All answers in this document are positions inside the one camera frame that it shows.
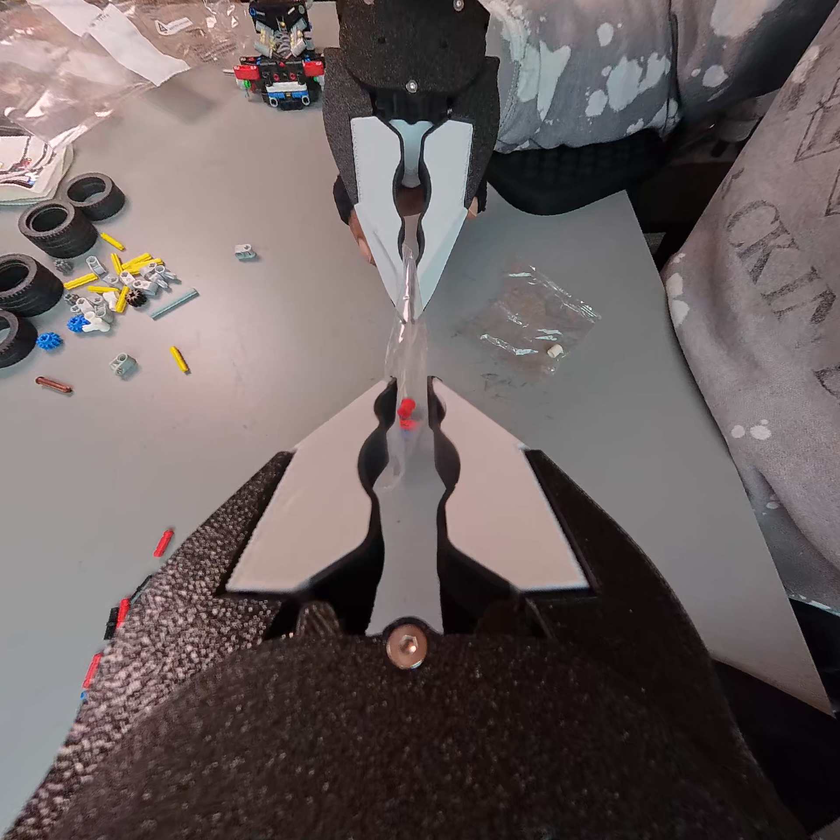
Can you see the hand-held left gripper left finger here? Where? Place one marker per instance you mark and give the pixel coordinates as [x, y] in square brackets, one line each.
[302, 525]

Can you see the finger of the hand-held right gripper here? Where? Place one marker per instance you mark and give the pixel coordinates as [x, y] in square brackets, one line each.
[453, 170]
[374, 170]

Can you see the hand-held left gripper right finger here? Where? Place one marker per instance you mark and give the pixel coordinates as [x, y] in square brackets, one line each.
[512, 525]

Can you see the pile of small toy pins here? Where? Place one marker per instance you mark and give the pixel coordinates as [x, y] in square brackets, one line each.
[163, 543]

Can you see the red toy pin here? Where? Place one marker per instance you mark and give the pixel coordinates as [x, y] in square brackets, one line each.
[407, 408]

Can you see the small clear plastic bag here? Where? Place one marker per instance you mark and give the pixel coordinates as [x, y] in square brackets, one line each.
[405, 348]

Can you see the person's right forearm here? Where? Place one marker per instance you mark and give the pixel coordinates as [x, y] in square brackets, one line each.
[577, 79]

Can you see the grey desk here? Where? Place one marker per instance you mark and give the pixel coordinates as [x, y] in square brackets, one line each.
[262, 407]

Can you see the person's right hand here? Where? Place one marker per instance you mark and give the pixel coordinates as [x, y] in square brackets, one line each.
[359, 236]

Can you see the partly built toy car chassis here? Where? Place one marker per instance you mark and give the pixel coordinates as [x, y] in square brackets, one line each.
[282, 65]

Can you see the light grey toy connector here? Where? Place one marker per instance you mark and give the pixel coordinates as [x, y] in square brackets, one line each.
[245, 250]
[123, 363]

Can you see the flat clear plastic bag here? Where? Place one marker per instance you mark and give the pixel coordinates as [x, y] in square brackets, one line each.
[538, 315]

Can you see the yellow toy axle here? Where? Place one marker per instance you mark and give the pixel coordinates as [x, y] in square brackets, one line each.
[179, 359]

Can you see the pale grey long toy axle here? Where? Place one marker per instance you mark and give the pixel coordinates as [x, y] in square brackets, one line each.
[174, 304]

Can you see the pile of yellow grey parts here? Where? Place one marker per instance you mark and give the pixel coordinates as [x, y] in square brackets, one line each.
[131, 275]

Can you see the white paper label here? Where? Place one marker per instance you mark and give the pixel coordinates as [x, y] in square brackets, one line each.
[131, 46]

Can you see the black toy tire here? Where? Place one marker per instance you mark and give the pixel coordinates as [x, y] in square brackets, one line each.
[58, 228]
[13, 338]
[95, 195]
[23, 284]

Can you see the dark brown toy axle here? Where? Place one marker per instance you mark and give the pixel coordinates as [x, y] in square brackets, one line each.
[54, 384]

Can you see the blue toy gear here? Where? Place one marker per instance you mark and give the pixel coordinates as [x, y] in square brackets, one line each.
[77, 323]
[47, 340]

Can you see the person's grey hoodie torso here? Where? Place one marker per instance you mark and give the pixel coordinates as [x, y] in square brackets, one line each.
[774, 328]

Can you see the crumpled large clear plastic bags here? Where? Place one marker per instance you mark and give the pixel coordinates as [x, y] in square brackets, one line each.
[52, 85]

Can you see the sticker sheet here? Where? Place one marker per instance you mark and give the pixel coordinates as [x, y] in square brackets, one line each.
[33, 164]

